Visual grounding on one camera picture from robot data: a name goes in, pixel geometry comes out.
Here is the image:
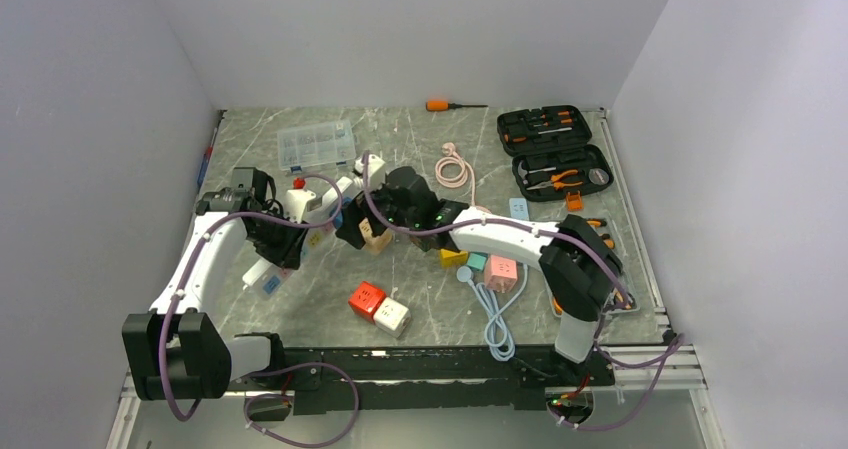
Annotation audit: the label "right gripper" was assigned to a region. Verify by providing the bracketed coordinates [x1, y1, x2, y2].
[336, 172, 420, 249]

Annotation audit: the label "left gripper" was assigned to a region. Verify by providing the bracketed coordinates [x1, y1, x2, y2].
[249, 206, 310, 269]

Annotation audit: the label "orange cube adapter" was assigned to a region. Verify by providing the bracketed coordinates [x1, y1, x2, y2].
[359, 218, 394, 255]

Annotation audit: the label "yellow cube adapter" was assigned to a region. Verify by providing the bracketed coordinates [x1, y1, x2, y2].
[439, 249, 469, 268]

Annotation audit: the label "white long power strip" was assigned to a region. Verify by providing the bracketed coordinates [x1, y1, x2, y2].
[242, 176, 362, 297]

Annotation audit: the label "light blue round plug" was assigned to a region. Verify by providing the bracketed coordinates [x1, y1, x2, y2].
[456, 266, 474, 285]

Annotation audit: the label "teal cube adapter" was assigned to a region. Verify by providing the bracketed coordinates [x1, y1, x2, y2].
[466, 253, 488, 272]

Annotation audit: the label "red cube adapter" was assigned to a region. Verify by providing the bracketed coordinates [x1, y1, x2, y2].
[348, 281, 387, 323]

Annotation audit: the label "white cube adapter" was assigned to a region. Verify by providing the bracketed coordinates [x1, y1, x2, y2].
[373, 297, 411, 339]

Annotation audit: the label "light blue power strip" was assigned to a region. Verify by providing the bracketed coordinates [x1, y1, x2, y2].
[509, 198, 530, 221]

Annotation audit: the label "pink cube socket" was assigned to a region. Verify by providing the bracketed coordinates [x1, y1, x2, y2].
[483, 255, 518, 293]

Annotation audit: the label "black tool case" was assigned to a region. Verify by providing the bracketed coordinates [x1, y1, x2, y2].
[496, 105, 614, 202]

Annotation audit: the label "light blue cable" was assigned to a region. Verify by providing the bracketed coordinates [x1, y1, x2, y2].
[468, 263, 530, 362]

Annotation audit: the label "grey tool case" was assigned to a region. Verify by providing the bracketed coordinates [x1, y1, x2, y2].
[540, 214, 638, 322]

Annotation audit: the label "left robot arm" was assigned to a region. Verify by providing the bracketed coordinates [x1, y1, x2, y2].
[121, 167, 355, 403]

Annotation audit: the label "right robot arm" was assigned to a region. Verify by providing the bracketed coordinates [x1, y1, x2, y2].
[336, 152, 623, 384]

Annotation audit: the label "clear screw organizer box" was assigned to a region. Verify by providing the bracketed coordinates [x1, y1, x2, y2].
[277, 120, 357, 172]

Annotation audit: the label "pink coiled cable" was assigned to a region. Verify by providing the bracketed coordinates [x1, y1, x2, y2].
[434, 143, 492, 214]

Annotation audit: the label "orange handled screwdriver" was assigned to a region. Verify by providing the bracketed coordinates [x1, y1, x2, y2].
[425, 100, 487, 112]

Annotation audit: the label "orange handled pliers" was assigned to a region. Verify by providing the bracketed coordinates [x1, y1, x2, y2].
[527, 169, 584, 191]

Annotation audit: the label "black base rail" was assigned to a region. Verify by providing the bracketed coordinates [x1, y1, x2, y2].
[228, 344, 615, 415]

